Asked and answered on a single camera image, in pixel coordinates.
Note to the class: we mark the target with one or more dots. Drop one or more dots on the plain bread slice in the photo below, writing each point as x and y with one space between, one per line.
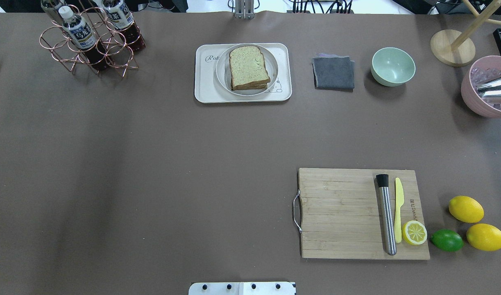
247 64

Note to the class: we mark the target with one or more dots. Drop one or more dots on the white plate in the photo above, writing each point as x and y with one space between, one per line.
223 72

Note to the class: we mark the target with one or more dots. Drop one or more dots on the cream serving tray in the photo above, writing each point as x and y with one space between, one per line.
209 90

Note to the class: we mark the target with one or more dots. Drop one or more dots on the bread slice with egg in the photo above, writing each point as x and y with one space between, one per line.
250 86

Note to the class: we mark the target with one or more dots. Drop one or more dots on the grey folded cloth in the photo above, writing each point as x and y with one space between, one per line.
333 72

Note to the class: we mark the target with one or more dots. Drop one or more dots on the wooden cutting board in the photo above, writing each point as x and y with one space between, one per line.
341 214

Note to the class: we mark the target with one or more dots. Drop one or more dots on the steel muddler black tip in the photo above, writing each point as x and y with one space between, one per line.
382 181

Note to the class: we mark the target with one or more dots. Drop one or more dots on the yellow plastic knife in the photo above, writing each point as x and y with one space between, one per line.
399 201

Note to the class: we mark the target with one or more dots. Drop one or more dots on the mint green bowl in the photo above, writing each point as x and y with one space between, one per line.
392 66

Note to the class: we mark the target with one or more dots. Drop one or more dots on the half lemon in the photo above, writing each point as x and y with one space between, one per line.
414 233

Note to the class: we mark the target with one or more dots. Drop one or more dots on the dark drink bottle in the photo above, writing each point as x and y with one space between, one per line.
123 21
51 8
84 38

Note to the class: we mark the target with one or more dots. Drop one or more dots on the green lime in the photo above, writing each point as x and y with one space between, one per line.
447 240

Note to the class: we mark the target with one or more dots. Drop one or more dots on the yellow lemon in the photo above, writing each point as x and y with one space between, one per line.
466 209
484 237

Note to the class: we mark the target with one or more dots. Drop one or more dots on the wooden mug tree stand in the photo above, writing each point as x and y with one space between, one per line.
455 48

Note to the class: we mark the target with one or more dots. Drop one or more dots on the pink bowl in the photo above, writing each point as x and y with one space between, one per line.
469 93

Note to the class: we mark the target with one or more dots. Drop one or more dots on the clear ice cubes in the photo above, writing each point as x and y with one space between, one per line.
482 76

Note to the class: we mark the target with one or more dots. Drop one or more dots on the metal ice scoop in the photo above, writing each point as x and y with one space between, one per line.
490 89

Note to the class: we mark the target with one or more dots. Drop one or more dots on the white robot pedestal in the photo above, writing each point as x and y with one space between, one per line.
243 288

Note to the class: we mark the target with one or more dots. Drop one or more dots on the copper wire bottle rack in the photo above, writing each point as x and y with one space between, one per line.
100 34

